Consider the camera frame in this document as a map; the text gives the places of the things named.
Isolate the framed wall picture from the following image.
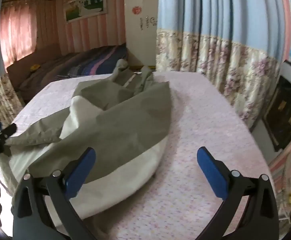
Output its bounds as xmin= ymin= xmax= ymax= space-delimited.
xmin=64 ymin=0 xmax=108 ymax=23

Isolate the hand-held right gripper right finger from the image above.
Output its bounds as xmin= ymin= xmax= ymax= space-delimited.
xmin=197 ymin=147 xmax=278 ymax=240

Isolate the pink curtain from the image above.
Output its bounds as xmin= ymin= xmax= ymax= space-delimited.
xmin=0 ymin=4 xmax=38 ymax=65

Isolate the white wardrobe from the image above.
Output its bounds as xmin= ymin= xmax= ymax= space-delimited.
xmin=124 ymin=0 xmax=160 ymax=68

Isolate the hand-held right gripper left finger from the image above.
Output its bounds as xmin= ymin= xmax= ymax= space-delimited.
xmin=12 ymin=147 xmax=97 ymax=240

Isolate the striped blanket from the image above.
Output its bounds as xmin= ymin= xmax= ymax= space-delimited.
xmin=58 ymin=44 xmax=128 ymax=77

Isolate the olive and white jacket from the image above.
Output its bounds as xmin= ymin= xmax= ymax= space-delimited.
xmin=4 ymin=59 xmax=173 ymax=220

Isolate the white cabinet with dark glass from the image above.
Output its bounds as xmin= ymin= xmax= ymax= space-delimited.
xmin=251 ymin=60 xmax=291 ymax=153

